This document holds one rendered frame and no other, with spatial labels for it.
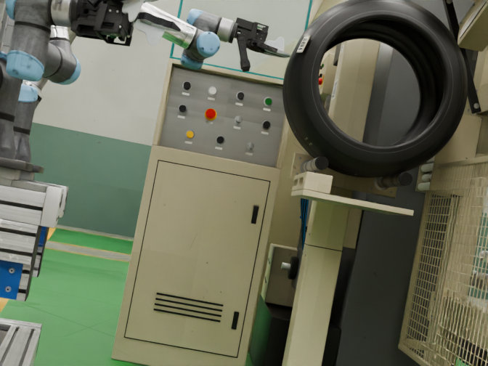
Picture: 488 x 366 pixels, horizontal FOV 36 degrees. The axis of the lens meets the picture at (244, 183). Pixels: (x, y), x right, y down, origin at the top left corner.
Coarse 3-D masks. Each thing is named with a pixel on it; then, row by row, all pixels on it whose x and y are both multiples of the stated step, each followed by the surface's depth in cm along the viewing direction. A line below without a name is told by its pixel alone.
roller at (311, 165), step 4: (320, 156) 247; (312, 160) 255; (316, 160) 247; (320, 160) 247; (324, 160) 247; (304, 164) 277; (308, 164) 264; (312, 164) 253; (316, 164) 247; (320, 164) 247; (324, 164) 247; (304, 168) 275; (308, 168) 266; (312, 168) 257; (316, 168) 250; (320, 168) 247; (324, 168) 247
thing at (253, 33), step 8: (240, 24) 254; (248, 24) 254; (256, 24) 253; (232, 32) 252; (240, 32) 256; (248, 32) 254; (256, 32) 254; (264, 32) 255; (232, 40) 254; (248, 40) 254; (256, 40) 252; (264, 40) 254; (248, 48) 257; (256, 48) 253
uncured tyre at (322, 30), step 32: (352, 0) 249; (384, 0) 247; (320, 32) 245; (352, 32) 273; (384, 32) 274; (416, 32) 270; (448, 32) 249; (288, 64) 257; (320, 64) 244; (416, 64) 274; (448, 64) 246; (288, 96) 250; (448, 96) 245; (320, 128) 244; (416, 128) 274; (448, 128) 246; (352, 160) 245; (384, 160) 244; (416, 160) 247
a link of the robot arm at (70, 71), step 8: (56, 32) 169; (64, 32) 170; (56, 40) 168; (64, 40) 170; (64, 48) 169; (64, 56) 167; (72, 56) 171; (64, 64) 167; (72, 64) 170; (80, 64) 175; (56, 72) 165; (64, 72) 168; (72, 72) 171; (80, 72) 174; (56, 80) 169; (64, 80) 171; (72, 80) 173
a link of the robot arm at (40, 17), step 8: (8, 0) 157; (16, 0) 156; (24, 0) 156; (32, 0) 155; (40, 0) 155; (48, 0) 154; (8, 8) 157; (16, 8) 156; (24, 8) 155; (32, 8) 155; (40, 8) 155; (48, 8) 154; (16, 16) 157; (24, 16) 155; (32, 16) 155; (40, 16) 156; (48, 16) 155; (40, 24) 156; (48, 24) 158
